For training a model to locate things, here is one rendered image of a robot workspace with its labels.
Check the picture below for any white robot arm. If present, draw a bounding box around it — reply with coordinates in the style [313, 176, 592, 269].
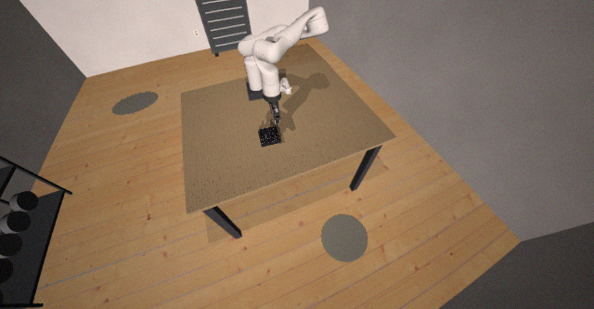
[238, 6, 329, 97]

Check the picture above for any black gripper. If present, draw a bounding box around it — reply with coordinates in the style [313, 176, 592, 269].
[263, 92, 281, 124]

